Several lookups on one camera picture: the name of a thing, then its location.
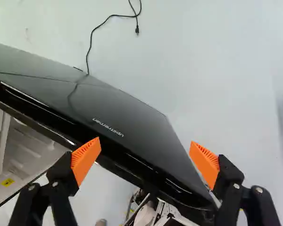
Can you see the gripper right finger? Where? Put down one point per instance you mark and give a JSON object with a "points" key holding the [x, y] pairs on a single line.
{"points": [[228, 174]]}

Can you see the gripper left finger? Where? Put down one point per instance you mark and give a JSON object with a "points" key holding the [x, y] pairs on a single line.
{"points": [[61, 174]]}

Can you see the fridge door with white liner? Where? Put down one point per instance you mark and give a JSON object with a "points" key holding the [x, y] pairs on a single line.
{"points": [[19, 150]]}

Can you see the black mini fridge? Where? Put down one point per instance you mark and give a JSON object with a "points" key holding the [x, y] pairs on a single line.
{"points": [[89, 103]]}

